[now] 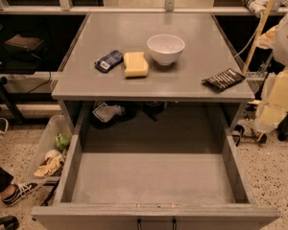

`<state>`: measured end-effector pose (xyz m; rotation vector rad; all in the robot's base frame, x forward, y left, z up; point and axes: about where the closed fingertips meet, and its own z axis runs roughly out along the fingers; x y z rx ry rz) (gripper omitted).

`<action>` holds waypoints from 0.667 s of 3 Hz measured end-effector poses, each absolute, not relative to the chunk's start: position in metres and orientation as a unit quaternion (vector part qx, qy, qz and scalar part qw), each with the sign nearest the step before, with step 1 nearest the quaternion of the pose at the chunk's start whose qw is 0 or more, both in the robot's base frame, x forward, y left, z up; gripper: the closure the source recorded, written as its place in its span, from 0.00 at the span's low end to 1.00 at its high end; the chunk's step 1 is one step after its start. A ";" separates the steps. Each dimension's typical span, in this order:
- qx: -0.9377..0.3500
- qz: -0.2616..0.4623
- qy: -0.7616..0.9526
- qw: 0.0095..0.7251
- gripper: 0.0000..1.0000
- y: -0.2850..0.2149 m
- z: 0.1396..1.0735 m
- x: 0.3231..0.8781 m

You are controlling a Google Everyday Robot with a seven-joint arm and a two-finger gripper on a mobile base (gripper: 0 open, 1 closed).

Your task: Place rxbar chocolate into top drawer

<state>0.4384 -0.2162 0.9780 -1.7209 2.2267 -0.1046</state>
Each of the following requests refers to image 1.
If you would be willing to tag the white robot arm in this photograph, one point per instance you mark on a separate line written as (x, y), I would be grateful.
(277, 39)

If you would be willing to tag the clear plastic bin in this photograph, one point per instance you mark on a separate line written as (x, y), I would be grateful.
(57, 124)

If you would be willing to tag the white ceramic bowl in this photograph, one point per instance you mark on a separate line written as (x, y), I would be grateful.
(165, 49)

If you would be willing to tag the black drawer handle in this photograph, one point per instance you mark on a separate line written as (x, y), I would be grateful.
(156, 225)

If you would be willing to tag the white black bag under table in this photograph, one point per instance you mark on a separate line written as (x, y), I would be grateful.
(105, 112)

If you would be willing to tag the black white sneaker lower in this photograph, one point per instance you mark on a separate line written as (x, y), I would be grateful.
(15, 192)

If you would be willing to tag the tan crumpled bag in bin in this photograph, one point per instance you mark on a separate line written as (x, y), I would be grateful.
(52, 164)

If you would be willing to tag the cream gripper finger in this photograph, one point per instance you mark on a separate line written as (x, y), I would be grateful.
(273, 106)

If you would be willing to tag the wooden stick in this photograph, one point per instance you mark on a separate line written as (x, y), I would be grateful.
(259, 30)

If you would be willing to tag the grey cabinet table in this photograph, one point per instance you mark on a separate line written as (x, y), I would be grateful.
(192, 106)

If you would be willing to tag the green crumpled item in bin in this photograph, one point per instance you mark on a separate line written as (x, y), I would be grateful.
(62, 141)

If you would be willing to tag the yellow sponge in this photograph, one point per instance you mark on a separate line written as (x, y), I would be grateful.
(135, 64)

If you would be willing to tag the dark box on shelf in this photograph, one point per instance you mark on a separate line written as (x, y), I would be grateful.
(24, 48)

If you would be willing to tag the blue snack packet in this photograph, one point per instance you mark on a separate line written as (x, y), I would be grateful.
(109, 61)

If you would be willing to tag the grey open top drawer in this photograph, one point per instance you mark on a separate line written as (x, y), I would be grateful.
(112, 177)

